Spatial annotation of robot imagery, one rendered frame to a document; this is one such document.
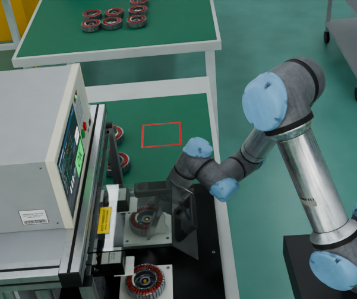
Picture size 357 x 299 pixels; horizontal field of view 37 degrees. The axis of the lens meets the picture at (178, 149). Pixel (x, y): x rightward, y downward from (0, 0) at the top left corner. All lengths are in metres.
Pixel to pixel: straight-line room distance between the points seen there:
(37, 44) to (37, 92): 1.67
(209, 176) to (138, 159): 0.60
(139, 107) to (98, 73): 1.94
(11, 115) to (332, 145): 2.33
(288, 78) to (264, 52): 3.15
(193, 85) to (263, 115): 1.30
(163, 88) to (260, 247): 0.91
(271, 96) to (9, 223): 0.66
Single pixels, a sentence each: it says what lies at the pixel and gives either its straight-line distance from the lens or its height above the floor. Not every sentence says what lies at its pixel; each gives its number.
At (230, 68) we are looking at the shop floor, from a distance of 4.14.
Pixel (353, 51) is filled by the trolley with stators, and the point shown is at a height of 0.18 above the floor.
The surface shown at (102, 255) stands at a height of 0.92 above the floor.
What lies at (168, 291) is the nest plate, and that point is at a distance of 1.56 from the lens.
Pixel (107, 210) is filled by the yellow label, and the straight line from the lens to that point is 1.40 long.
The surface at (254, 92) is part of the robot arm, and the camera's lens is 1.19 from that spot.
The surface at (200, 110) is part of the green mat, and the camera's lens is 2.29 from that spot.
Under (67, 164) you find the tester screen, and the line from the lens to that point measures 1.28.
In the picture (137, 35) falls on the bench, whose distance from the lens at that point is 2.99.
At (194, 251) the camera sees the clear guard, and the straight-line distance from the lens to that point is 1.33.
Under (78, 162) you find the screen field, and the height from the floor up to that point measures 1.17.
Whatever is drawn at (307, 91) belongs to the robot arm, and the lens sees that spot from 1.23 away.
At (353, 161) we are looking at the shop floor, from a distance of 3.25.
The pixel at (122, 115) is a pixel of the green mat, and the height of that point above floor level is 0.75.
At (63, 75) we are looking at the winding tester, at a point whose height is 1.32.
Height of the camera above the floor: 2.00
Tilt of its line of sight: 37 degrees down
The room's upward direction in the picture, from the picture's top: 6 degrees counter-clockwise
